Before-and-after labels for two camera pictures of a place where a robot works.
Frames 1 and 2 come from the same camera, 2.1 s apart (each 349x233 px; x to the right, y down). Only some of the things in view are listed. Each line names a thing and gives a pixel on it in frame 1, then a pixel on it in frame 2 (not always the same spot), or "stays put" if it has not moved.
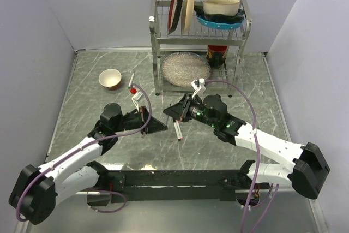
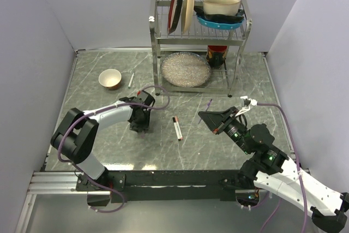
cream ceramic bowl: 228,5 stays put
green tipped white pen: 131,78 stays put
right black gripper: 180,111 to 214,119
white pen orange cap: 179,130 stays put
